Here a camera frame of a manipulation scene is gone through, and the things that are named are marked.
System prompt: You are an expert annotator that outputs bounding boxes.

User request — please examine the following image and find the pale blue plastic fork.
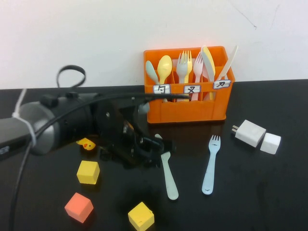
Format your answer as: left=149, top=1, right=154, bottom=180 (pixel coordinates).
left=202, top=135, right=221, bottom=195

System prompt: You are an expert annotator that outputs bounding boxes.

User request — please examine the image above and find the white zip tie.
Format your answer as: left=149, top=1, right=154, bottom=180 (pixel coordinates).
left=12, top=88, right=37, bottom=150

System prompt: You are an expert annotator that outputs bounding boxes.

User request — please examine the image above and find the white cube block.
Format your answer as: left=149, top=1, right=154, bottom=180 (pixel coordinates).
left=260, top=132, right=282, bottom=155

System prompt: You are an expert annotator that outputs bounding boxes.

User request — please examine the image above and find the cream white plastic knife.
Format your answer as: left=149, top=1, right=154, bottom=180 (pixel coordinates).
left=216, top=45, right=239, bottom=81

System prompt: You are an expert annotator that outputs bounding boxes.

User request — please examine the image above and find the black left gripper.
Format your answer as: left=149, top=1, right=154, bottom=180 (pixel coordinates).
left=95, top=97, right=174, bottom=169

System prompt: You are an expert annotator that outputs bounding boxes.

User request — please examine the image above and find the yellow foam cube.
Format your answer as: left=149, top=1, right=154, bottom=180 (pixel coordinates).
left=76, top=160, right=101, bottom=185

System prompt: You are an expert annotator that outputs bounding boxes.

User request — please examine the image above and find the white USB wall charger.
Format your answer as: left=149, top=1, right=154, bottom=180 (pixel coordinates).
left=231, top=119, right=267, bottom=148

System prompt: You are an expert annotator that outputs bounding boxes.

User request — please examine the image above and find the looped black cable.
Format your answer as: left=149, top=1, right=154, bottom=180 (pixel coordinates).
left=56, top=64, right=86, bottom=89

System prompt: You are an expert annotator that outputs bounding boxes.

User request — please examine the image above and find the paper label knife character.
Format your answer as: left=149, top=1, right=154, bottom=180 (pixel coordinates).
left=213, top=79, right=231, bottom=90

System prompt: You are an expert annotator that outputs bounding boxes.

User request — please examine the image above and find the paper label fork character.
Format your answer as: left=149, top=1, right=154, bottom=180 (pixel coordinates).
left=184, top=85, right=202, bottom=94

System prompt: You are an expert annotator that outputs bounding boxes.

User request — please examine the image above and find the paper label spoon character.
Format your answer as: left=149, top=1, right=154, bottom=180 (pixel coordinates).
left=153, top=84, right=171, bottom=96

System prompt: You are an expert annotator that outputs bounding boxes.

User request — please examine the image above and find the orange plastic cutlery holder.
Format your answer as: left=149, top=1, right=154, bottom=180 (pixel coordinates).
left=143, top=46, right=235, bottom=125

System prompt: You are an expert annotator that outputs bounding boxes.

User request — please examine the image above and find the yellow rubber duck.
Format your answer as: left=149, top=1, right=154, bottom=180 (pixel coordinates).
left=76, top=137, right=96, bottom=152

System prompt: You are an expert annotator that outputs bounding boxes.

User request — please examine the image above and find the long black cable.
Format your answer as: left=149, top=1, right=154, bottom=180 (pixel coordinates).
left=8, top=93, right=191, bottom=231

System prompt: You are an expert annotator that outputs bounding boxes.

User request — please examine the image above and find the grey-green plastic fork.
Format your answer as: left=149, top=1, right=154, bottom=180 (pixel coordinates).
left=176, top=53, right=190, bottom=102

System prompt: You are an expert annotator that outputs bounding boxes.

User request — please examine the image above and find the yellow plastic fork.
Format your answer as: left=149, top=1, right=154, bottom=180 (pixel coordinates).
left=182, top=50, right=193, bottom=102

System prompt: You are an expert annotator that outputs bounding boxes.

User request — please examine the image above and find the yellow foam cube chipped corner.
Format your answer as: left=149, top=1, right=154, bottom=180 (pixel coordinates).
left=128, top=201, right=155, bottom=231

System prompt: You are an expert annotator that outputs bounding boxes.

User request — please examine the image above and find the pale green plastic spoon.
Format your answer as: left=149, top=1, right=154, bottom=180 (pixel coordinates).
left=145, top=60, right=169, bottom=103

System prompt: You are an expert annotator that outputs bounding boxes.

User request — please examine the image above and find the yellow plastic spoon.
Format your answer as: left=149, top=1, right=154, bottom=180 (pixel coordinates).
left=157, top=55, right=173, bottom=85

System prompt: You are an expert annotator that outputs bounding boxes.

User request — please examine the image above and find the orange foam cube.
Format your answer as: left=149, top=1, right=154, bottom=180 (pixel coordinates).
left=64, top=192, right=94, bottom=224

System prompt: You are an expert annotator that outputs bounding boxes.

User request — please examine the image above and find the yellow plastic knife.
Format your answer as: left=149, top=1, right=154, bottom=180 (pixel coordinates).
left=203, top=46, right=217, bottom=101

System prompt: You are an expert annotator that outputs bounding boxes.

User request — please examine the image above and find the pale green plastic knife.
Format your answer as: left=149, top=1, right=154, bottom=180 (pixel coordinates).
left=154, top=134, right=180, bottom=201

